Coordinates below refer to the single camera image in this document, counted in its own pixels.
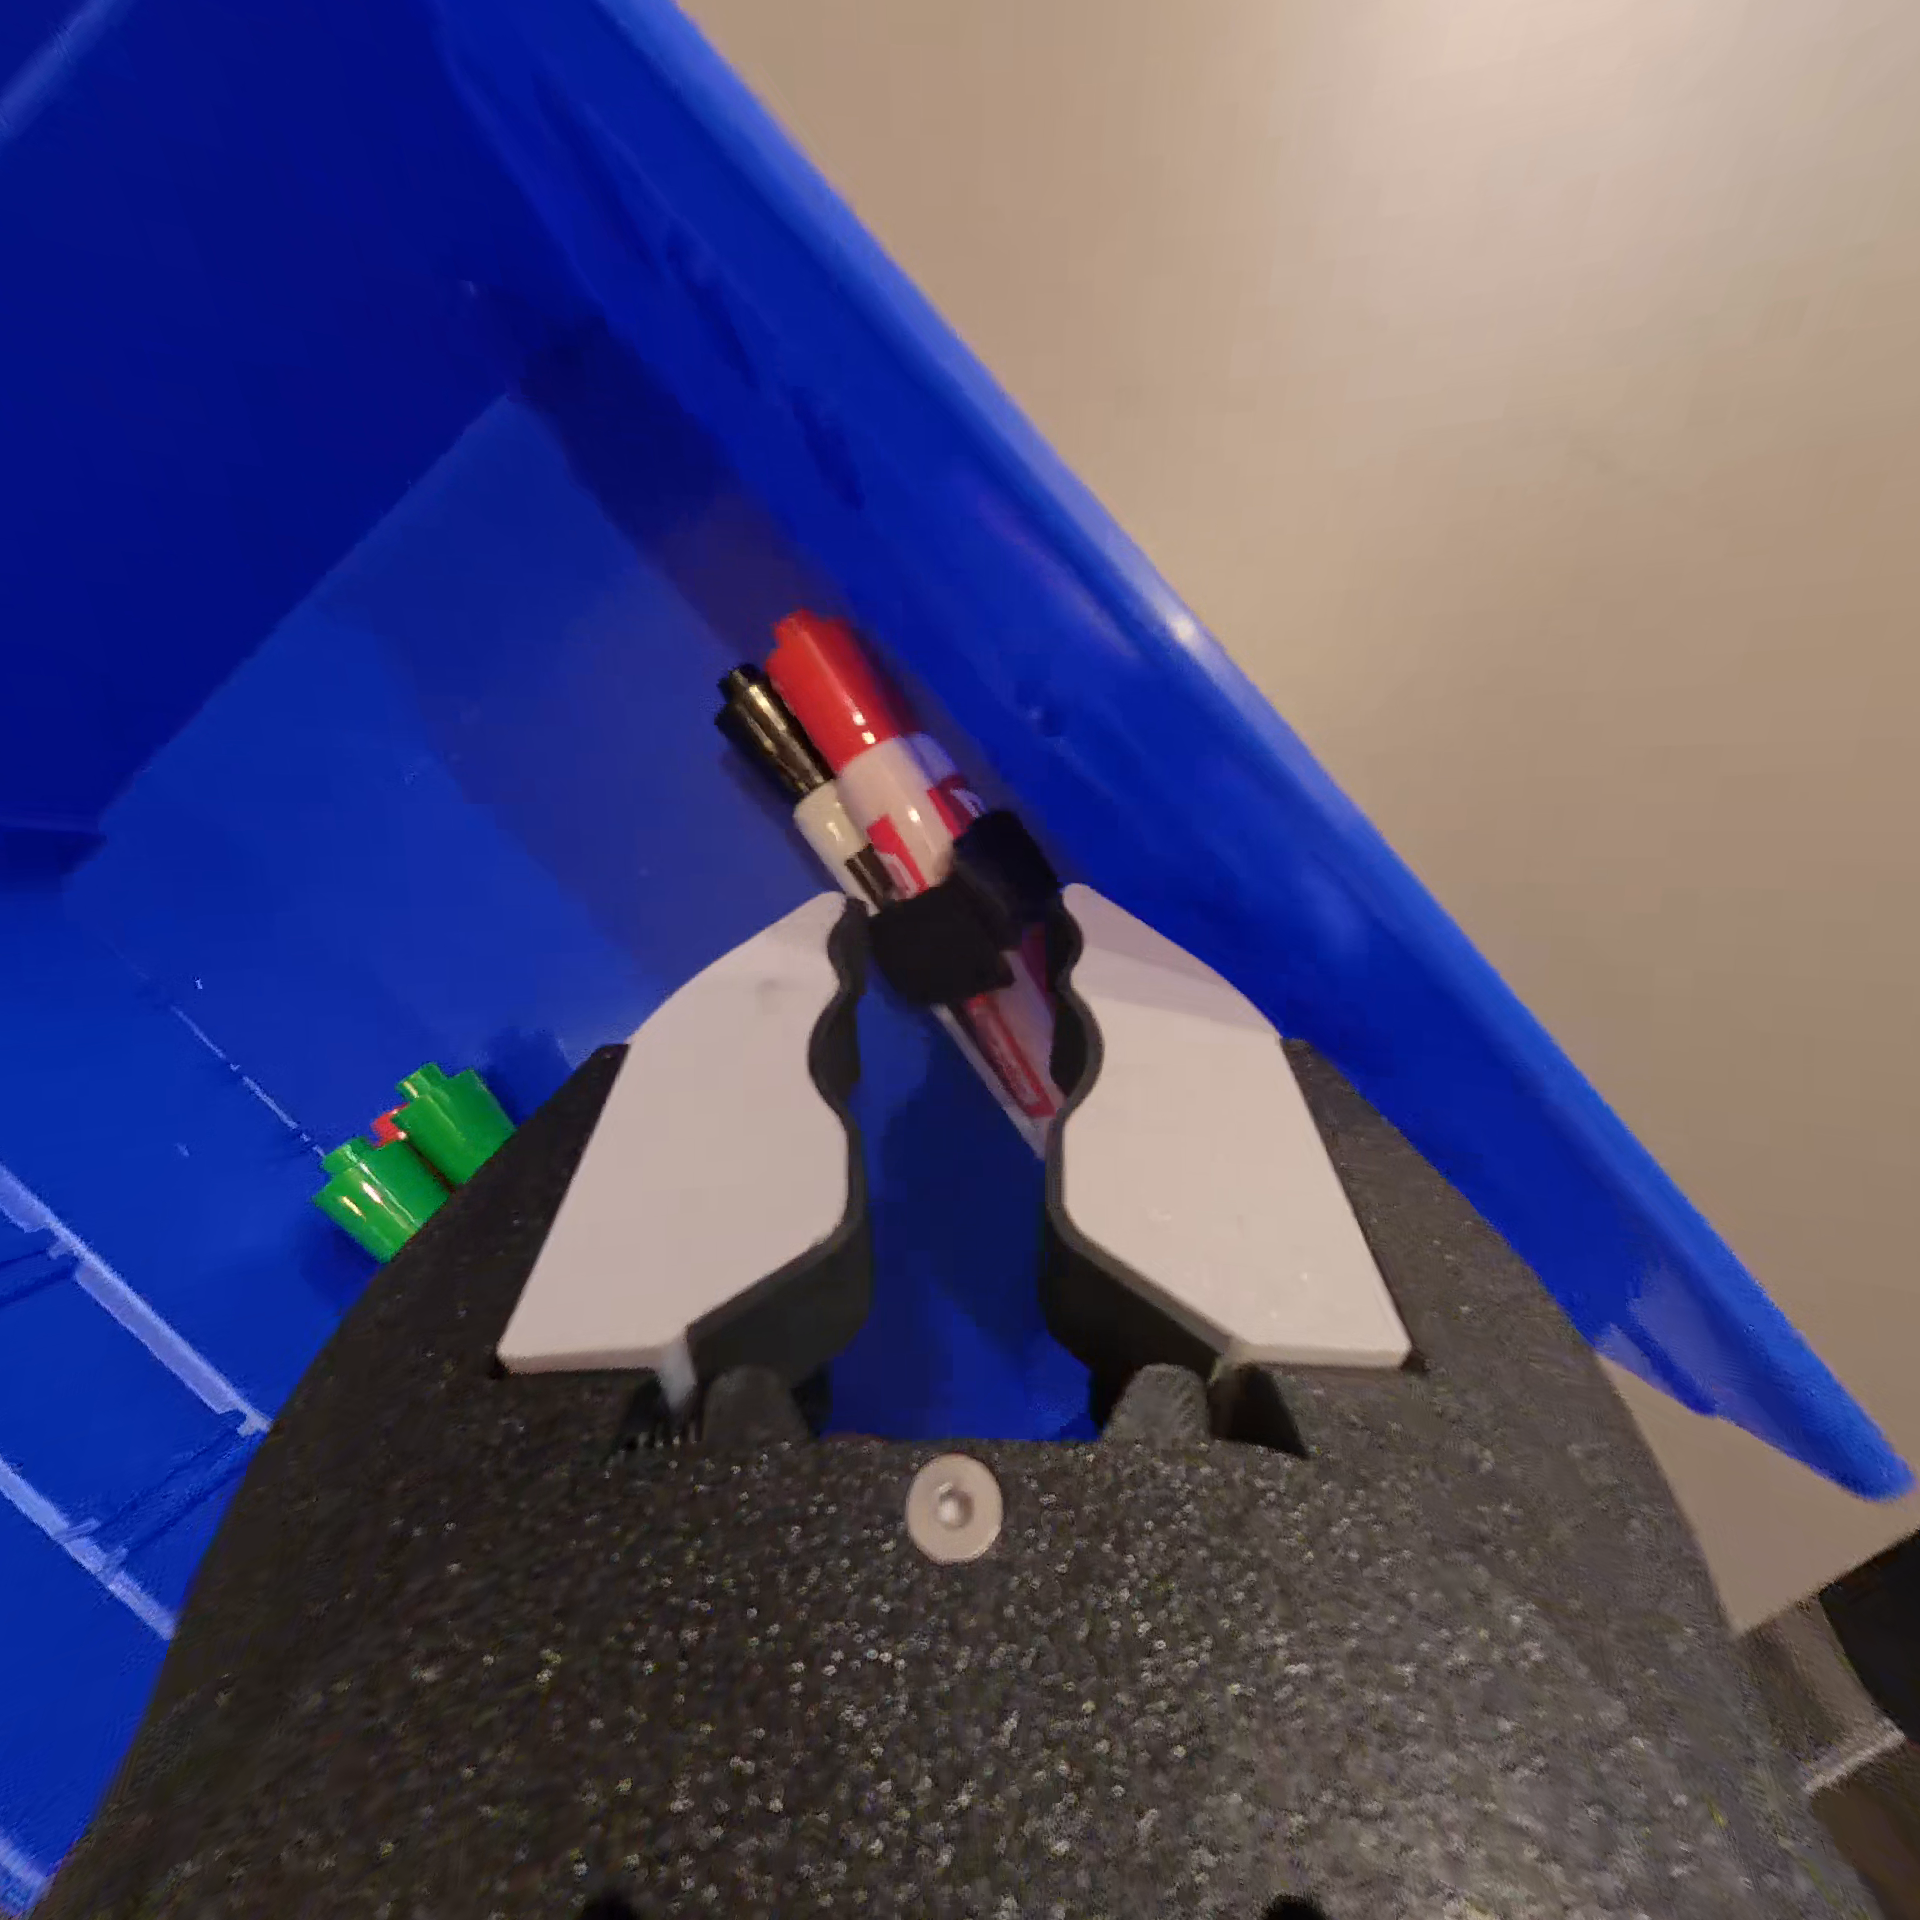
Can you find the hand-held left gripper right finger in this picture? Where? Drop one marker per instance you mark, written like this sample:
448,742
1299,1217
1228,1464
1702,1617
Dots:
1231,1171

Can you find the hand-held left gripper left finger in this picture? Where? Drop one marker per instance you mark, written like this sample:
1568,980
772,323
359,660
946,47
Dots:
676,1188

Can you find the green dry erase marker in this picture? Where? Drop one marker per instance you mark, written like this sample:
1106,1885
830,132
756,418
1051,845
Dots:
459,1125
381,1200

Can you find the red dry erase marker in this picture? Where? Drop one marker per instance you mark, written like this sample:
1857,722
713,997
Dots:
842,684
386,1129

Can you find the black dry erase marker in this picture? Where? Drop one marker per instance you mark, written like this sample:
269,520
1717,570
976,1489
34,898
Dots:
769,728

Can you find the blue plastic bin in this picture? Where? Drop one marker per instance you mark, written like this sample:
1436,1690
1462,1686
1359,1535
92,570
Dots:
301,602

